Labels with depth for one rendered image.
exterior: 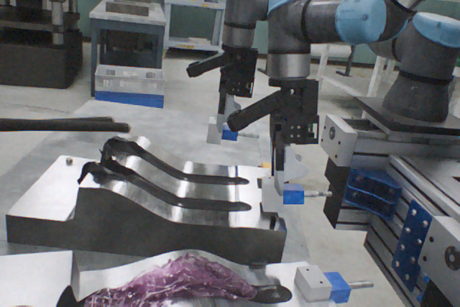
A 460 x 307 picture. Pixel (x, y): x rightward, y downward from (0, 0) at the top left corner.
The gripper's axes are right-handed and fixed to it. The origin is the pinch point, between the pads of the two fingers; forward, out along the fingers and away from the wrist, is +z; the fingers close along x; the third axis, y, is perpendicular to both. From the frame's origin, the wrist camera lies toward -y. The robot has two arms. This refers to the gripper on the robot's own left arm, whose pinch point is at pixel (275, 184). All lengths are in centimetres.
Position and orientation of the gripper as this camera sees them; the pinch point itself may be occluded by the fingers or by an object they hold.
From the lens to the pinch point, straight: 81.9
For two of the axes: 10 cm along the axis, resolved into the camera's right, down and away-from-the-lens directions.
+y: 10.0, -0.1, -0.1
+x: 0.1, -2.3, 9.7
